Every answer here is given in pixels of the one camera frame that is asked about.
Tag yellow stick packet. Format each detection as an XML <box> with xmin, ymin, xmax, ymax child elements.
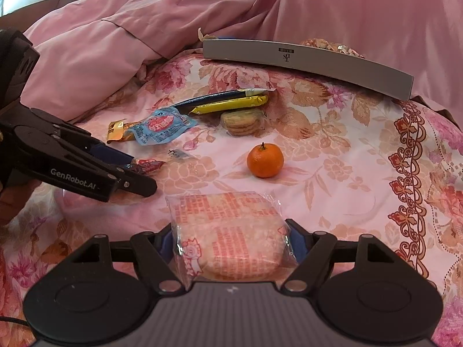
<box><xmin>190</xmin><ymin>95</ymin><xmax>270</xmax><ymax>117</ymax></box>

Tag orange snack packet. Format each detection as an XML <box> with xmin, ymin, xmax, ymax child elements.
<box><xmin>106</xmin><ymin>119</ymin><xmax>141</xmax><ymax>144</ymax></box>

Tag pastry red print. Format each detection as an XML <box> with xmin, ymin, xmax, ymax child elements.
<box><xmin>164</xmin><ymin>191</ymin><xmax>291</xmax><ymax>293</ymax></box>

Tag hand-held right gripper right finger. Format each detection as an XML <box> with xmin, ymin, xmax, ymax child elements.
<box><xmin>282</xmin><ymin>219</ymin><xmax>403</xmax><ymax>293</ymax></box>

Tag red candy wrapper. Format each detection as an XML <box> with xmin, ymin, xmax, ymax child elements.
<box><xmin>126</xmin><ymin>158</ymin><xmax>168</xmax><ymax>175</ymax></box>

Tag blue candy packet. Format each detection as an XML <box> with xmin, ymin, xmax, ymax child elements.
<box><xmin>131</xmin><ymin>108</ymin><xmax>198</xmax><ymax>146</ymax></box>

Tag floral bedsheet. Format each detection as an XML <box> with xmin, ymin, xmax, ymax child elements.
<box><xmin>0</xmin><ymin>49</ymin><xmax>463</xmax><ymax>347</ymax></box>

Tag grey shallow box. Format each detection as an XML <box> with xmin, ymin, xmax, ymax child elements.
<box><xmin>202</xmin><ymin>37</ymin><xmax>415</xmax><ymax>101</ymax></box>

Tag clear packet of round biscuits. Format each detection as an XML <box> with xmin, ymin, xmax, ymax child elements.
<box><xmin>220</xmin><ymin>110</ymin><xmax>267</xmax><ymax>137</ymax></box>

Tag gold wrapped snacks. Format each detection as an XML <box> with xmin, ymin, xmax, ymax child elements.
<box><xmin>301</xmin><ymin>38</ymin><xmax>364</xmax><ymax>58</ymax></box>

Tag yellow crumpled wrapper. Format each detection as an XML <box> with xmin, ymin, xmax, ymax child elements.
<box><xmin>197</xmin><ymin>27</ymin><xmax>219</xmax><ymax>43</ymax></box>

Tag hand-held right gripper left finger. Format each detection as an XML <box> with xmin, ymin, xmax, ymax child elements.
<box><xmin>70</xmin><ymin>224</ymin><xmax>183</xmax><ymax>293</ymax></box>

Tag person's left hand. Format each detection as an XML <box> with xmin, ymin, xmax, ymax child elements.
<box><xmin>0</xmin><ymin>182</ymin><xmax>41</xmax><ymax>227</ymax></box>

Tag mandarin orange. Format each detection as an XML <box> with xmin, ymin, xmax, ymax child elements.
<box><xmin>247</xmin><ymin>142</ymin><xmax>284</xmax><ymax>179</ymax></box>

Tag small clear wrapped candy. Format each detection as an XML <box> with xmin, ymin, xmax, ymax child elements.
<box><xmin>167</xmin><ymin>148</ymin><xmax>196</xmax><ymax>160</ymax></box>

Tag pink quilt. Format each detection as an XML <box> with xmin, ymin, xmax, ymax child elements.
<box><xmin>20</xmin><ymin>0</ymin><xmax>463</xmax><ymax>123</ymax></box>

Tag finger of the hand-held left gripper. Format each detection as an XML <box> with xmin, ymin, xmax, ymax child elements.
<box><xmin>69</xmin><ymin>151</ymin><xmax>158</xmax><ymax>198</ymax></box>
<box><xmin>22</xmin><ymin>108</ymin><xmax>136</xmax><ymax>169</ymax></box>

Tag dark blue stick sachet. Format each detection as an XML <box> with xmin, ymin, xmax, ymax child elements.
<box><xmin>173</xmin><ymin>88</ymin><xmax>269</xmax><ymax>115</ymax></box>

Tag black cable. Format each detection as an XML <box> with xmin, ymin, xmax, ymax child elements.
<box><xmin>0</xmin><ymin>315</ymin><xmax>32</xmax><ymax>329</ymax></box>

